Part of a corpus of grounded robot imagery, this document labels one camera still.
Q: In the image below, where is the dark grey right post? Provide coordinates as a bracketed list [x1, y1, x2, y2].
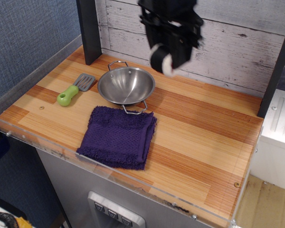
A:
[257, 38, 285, 118]

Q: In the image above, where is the yellow object at corner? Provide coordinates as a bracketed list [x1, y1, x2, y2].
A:
[15, 217, 33, 228]

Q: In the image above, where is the silver cabinet with buttons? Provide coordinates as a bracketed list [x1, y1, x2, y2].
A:
[38, 149, 229, 228]

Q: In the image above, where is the dark grey post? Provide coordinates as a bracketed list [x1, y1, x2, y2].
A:
[76, 0, 102, 65]
[257, 38, 285, 118]

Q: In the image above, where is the green handled grey spatula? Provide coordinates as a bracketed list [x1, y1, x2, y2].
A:
[57, 73, 95, 107]

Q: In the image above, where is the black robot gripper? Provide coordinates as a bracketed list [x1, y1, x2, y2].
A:
[138, 0, 204, 69]

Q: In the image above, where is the white aluminium side unit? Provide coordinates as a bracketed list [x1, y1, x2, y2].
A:
[250, 89, 285, 189]

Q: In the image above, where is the clear acrylic edge guard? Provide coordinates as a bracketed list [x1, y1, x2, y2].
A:
[0, 47, 263, 228]

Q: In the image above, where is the black and white sushi roll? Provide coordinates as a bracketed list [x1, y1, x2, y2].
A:
[150, 43, 176, 77]

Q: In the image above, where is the purple folded towel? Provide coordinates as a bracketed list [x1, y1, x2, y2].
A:
[76, 106, 157, 170]

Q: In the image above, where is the stainless steel bowl with handles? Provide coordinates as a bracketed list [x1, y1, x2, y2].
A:
[97, 60, 155, 115]

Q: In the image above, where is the dark grey left post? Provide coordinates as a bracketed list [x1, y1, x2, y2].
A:
[76, 0, 102, 65]

